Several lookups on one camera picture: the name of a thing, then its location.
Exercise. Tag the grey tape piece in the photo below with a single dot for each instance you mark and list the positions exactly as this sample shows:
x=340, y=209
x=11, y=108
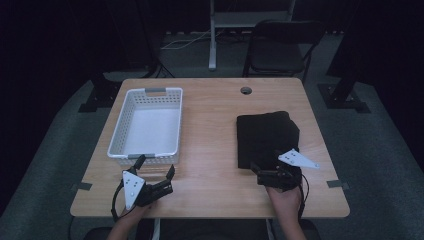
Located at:
x=336, y=184
x=81, y=186

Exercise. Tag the person's right hand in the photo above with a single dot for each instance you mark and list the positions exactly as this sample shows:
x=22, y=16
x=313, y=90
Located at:
x=285, y=200

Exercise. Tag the white metal stand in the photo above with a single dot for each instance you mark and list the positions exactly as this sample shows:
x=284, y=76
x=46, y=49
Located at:
x=212, y=40

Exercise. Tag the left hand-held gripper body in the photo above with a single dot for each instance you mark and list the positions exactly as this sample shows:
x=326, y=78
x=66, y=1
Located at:
x=146, y=193

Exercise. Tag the person's left hand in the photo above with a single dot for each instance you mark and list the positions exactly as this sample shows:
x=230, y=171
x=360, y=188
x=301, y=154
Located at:
x=140, y=209

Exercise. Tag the black folding chair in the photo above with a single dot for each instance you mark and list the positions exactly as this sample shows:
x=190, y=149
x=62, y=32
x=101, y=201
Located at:
x=278, y=56

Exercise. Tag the white perforated plastic basket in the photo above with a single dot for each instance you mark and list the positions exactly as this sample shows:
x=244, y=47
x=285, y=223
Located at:
x=150, y=126

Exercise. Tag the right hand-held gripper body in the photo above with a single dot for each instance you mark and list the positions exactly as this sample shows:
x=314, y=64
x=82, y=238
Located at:
x=283, y=173

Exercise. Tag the black cloth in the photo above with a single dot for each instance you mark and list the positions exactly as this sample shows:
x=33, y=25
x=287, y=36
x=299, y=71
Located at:
x=263, y=136

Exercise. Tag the black stand base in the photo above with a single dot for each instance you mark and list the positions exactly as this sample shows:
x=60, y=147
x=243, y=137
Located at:
x=100, y=96
x=343, y=93

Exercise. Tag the person's dark lap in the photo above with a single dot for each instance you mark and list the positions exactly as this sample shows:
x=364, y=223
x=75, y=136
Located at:
x=213, y=230

